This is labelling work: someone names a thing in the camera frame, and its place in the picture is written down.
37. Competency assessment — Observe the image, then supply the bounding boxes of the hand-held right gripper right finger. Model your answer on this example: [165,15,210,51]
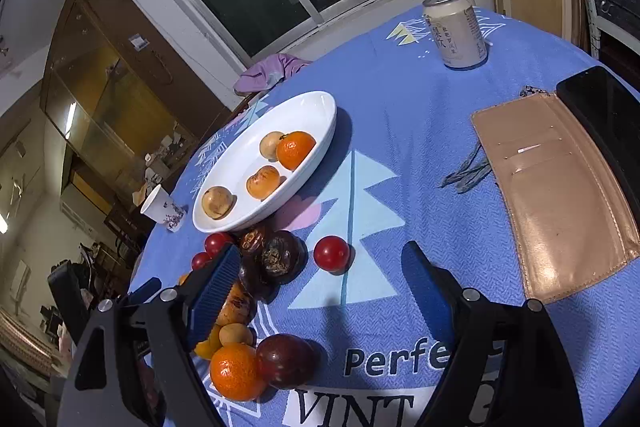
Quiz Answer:
[401,241,585,427]

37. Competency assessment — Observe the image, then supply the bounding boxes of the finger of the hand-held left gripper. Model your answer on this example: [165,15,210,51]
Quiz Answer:
[127,278,162,308]

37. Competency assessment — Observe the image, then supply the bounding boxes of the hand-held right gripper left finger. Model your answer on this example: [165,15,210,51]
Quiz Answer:
[56,243,243,427]

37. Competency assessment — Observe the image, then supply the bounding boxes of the orange-brown persimmon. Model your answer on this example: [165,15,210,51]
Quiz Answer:
[216,282,258,326]

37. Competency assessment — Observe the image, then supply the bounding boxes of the dark brown water chestnut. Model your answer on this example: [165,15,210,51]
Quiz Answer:
[238,259,281,303]
[257,230,307,283]
[237,227,275,258]

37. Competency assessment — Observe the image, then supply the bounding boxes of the orange tangerine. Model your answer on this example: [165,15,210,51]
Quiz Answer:
[210,343,268,403]
[276,131,317,171]

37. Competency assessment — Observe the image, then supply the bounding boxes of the dark purple passion fruit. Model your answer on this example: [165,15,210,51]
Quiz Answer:
[256,333,317,390]

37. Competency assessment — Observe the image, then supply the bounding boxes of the white oval plate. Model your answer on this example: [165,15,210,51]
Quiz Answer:
[192,91,337,234]

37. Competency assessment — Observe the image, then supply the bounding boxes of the dark chair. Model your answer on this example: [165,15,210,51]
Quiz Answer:
[47,259,93,343]

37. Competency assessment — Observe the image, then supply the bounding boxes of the white floral paper cup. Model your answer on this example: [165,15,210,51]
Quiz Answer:
[140,184,187,233]

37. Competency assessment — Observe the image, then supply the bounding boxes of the large tan round fruit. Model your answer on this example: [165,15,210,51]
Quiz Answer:
[201,186,236,221]

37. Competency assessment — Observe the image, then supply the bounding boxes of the orange-tan round fruit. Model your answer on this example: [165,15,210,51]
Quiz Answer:
[246,165,281,200]

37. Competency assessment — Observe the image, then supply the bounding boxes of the small tan round fruit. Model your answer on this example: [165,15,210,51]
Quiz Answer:
[259,131,286,159]

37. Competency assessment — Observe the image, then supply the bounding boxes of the blue printed tablecloth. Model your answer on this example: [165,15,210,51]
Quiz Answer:
[127,4,640,427]

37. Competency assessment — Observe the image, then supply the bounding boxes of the rose gold wallet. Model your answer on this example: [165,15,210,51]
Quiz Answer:
[471,93,640,305]

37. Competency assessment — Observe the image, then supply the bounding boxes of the wooden glass cabinet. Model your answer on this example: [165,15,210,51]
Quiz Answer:
[40,0,241,168]

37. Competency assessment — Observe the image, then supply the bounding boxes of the purple cloth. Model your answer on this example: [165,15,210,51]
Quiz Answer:
[235,53,311,95]

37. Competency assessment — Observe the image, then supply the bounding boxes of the black phone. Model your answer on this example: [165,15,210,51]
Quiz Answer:
[556,66,640,202]

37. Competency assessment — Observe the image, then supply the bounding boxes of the beige beverage can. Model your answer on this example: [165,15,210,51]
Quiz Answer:
[422,0,488,70]

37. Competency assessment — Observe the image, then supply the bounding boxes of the grey lanyard cord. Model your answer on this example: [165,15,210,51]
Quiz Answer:
[440,144,493,194]

